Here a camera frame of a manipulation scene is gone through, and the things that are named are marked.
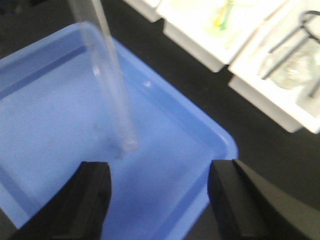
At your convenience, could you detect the left white storage bin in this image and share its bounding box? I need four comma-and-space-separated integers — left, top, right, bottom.
124, 0, 161, 23

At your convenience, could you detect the middle white storage bin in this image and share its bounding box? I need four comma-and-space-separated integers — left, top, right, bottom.
156, 0, 286, 73

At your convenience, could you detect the glass beaker with droppers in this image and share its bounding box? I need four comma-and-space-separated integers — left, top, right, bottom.
200, 0, 255, 49

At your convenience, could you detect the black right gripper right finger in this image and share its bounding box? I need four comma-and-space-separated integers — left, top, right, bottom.
207, 159, 320, 240

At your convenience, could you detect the blue plastic tray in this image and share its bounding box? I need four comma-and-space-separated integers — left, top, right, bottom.
0, 24, 238, 240

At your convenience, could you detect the right white storage bin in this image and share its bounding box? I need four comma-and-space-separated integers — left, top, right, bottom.
229, 0, 320, 134

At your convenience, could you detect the clear glass test tube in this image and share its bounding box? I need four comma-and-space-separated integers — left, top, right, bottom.
68, 0, 139, 152

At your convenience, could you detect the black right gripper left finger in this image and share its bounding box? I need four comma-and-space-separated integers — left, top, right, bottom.
10, 161, 112, 240

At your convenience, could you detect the white storage bin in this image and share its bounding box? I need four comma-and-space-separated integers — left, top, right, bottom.
124, 0, 161, 23
156, 0, 286, 73
229, 0, 320, 134

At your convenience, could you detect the glass flask under tripod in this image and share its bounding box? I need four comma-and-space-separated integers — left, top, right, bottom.
258, 39, 320, 90

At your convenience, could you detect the black wire tripod stand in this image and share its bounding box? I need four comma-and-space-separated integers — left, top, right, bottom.
267, 10, 320, 98

